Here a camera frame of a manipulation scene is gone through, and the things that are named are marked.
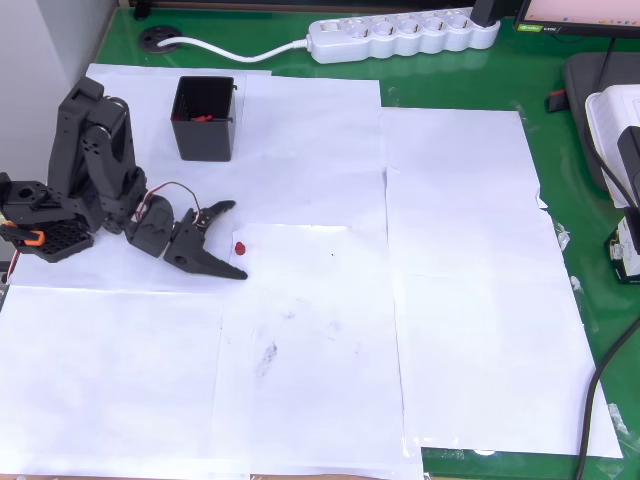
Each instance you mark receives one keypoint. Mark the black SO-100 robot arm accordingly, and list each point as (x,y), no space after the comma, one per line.
(95,160)

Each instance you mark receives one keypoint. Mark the black square container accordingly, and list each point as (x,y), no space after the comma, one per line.
(202,142)

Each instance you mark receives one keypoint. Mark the white paper sheet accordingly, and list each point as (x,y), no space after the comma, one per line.
(450,145)
(100,375)
(150,90)
(115,273)
(310,140)
(500,360)
(475,240)
(310,350)

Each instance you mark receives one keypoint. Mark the orange black table clamp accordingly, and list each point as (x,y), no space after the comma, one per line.
(30,239)

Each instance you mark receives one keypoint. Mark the black desk clamp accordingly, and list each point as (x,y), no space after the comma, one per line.
(141,7)

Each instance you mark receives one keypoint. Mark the white power strip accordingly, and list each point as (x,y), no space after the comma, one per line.
(400,42)

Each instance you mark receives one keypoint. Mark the black plug adapter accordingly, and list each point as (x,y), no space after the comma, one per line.
(485,10)

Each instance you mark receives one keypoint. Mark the red black usb stick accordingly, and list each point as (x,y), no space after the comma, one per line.
(556,102)

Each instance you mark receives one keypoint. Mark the grey padded mat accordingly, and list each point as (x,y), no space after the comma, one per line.
(582,75)

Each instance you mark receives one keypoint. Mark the green white small carton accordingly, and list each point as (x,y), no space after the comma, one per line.
(625,255)

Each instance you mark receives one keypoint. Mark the white plastic container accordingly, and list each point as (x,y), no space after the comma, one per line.
(612,107)

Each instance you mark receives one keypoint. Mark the black computer monitor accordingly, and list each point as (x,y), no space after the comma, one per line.
(575,10)

